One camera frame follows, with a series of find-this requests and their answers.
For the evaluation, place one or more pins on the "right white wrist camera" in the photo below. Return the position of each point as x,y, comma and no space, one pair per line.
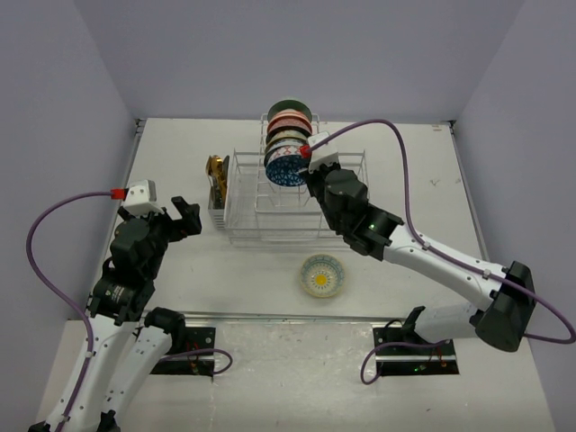
319,152

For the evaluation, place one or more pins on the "blue floral bowl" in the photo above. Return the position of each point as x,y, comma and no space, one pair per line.
283,142

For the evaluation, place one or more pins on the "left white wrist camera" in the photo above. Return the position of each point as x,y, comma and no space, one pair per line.
141,199

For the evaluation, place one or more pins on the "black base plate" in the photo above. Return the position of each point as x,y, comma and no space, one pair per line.
199,365
416,361

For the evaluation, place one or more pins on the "orange leaf patterned bowl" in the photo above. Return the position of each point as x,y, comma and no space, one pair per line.
295,134

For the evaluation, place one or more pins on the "navy red patterned bowl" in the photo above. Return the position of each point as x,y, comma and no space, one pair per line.
283,166

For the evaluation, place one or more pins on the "red pink patterned bowl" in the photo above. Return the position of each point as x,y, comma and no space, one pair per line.
290,114

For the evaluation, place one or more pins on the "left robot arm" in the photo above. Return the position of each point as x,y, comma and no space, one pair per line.
123,342

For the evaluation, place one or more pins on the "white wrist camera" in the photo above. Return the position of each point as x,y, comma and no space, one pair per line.
319,152
141,199

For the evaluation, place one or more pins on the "dark green bowl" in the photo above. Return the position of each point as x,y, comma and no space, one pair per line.
289,104

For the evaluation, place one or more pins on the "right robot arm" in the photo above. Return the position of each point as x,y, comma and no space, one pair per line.
499,302

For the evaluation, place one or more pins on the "white wire dish rack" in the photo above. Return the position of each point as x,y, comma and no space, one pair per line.
296,188

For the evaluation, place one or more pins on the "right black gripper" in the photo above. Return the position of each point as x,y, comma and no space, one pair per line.
322,169

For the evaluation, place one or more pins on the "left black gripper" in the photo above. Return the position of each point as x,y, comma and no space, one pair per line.
189,213

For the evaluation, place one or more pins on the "white cutlery holder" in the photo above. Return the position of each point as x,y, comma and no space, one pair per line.
217,199

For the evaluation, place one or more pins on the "yellow teal patterned bowl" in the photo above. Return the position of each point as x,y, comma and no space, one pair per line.
322,276

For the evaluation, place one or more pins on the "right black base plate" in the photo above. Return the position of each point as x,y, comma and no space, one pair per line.
416,361

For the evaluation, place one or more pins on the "gold spoon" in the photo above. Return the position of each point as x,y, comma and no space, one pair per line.
215,170

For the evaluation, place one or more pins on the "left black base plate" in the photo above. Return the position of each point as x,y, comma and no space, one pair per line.
199,365

